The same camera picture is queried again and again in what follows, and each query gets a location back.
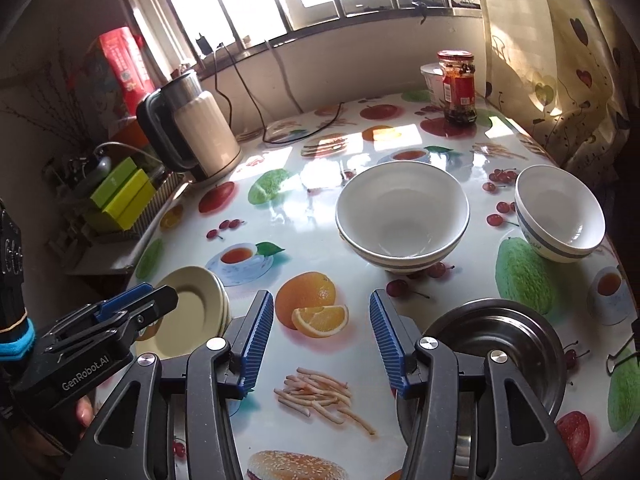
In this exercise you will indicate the floral printed bag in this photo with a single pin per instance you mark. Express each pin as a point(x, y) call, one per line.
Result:
point(97, 85)

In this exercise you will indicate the grey patterned tray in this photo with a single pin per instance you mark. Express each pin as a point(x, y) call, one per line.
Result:
point(160, 210)

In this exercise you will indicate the orange box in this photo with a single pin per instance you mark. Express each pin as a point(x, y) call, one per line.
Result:
point(132, 135)

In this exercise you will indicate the small white blue-striped bowl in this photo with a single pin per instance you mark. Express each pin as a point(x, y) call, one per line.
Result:
point(560, 210)

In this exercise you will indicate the dry twig branches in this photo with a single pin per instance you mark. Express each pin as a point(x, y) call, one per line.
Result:
point(40, 105)

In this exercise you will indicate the white plastic container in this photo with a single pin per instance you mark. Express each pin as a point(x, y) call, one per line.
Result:
point(431, 80)

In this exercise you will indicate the thin green box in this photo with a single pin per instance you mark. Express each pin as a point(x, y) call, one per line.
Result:
point(115, 182)

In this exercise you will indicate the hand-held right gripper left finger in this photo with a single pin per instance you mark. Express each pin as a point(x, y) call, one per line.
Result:
point(257, 345)

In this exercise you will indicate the cream plate with brown patch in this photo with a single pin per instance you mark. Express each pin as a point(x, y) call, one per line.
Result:
point(185, 310)

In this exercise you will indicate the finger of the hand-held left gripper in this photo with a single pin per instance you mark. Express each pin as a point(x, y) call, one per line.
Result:
point(125, 297)
point(150, 304)

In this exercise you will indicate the person's left hand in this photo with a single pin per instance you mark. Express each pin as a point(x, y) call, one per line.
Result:
point(86, 412)

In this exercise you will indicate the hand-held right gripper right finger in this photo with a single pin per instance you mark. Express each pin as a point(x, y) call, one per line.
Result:
point(387, 345)

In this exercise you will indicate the red-lidded sauce jar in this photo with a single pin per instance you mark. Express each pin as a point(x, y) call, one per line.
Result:
point(457, 85)

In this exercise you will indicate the black binder clip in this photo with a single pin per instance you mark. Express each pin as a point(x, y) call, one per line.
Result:
point(622, 356)

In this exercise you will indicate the stainless steel bowl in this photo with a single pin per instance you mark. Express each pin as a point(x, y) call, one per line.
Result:
point(480, 327)

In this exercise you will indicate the red carton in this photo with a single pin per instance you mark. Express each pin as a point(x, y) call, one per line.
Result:
point(122, 67)

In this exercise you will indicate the thick green box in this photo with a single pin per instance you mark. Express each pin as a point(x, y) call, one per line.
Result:
point(132, 202)

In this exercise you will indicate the cream electric kettle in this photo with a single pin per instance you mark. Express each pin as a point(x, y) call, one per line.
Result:
point(200, 130)

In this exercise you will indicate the large white blue-striped bowl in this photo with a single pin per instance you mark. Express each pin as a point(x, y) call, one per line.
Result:
point(402, 220)

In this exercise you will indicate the brown-rimmed plate with blue mark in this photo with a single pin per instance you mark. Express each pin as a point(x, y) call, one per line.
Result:
point(223, 300)

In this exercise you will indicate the brown-rimmed cream plate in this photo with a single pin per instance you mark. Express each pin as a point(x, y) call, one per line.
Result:
point(228, 312)

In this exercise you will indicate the heart-print curtain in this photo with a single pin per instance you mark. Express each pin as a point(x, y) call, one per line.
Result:
point(565, 60)

